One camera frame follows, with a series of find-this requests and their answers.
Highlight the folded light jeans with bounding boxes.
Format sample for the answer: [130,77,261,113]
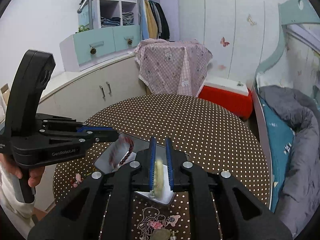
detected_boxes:
[122,12,135,26]

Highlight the pale jade bangle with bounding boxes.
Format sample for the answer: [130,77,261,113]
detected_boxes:
[151,157,164,197]

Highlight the pink flower hair clip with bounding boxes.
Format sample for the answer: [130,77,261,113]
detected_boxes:
[71,174,83,188]

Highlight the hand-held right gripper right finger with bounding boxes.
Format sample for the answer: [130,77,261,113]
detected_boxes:
[165,137,293,240]

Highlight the person's left hand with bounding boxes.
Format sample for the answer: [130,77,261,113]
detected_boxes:
[0,152,46,188]

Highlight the light blue hanging garment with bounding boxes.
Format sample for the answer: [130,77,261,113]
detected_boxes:
[139,0,150,40]

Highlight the yellow hanging garment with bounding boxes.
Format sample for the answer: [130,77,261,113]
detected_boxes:
[146,0,158,38]

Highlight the pale green pendant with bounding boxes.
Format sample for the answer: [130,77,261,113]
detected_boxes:
[150,229,171,240]

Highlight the red storage box white lid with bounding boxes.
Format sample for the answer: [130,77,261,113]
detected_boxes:
[197,76,253,119]

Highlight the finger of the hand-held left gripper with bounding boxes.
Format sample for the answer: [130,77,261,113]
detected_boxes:
[36,113,114,133]
[37,130,119,147]

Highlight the grey square box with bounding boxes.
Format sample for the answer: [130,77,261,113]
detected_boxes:
[94,132,191,205]

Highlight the brown polka dot tablecloth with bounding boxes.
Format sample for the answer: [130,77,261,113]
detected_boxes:
[52,94,272,240]

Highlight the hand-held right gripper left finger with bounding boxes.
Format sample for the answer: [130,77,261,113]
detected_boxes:
[27,137,157,240]

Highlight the silver chain necklace pink charm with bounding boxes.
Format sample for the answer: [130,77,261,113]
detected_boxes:
[136,205,180,240]

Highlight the beige curved cabinet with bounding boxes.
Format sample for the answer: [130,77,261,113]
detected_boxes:
[34,52,150,212]

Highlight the metal pole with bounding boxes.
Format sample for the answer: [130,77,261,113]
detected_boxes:
[77,0,105,29]

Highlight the teal drawer unit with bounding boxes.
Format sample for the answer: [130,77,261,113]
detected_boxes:
[59,25,140,72]

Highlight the teal and white bed frame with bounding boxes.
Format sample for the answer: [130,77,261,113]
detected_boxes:
[251,0,320,213]

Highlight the white wardrobe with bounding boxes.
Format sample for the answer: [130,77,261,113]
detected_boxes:
[175,0,285,80]

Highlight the dark red braided bracelet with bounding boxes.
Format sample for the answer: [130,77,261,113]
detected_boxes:
[117,140,135,167]

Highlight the pink bear print cloth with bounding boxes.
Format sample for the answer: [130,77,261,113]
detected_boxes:
[135,39,213,98]

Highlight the person's left forearm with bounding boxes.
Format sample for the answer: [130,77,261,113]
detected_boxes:
[0,166,35,230]

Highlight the teal bed sheet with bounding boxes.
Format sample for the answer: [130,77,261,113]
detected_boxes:
[260,100,295,213]

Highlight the folded jeans stack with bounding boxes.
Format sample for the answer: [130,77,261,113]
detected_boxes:
[101,17,121,28]

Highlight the grey quilt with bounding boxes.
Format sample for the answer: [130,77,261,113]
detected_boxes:
[259,85,320,235]

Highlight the white cubby shelf unit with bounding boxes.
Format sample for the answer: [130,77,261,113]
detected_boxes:
[91,0,160,30]

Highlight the black hanging garment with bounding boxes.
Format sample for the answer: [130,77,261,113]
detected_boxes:
[155,2,170,40]

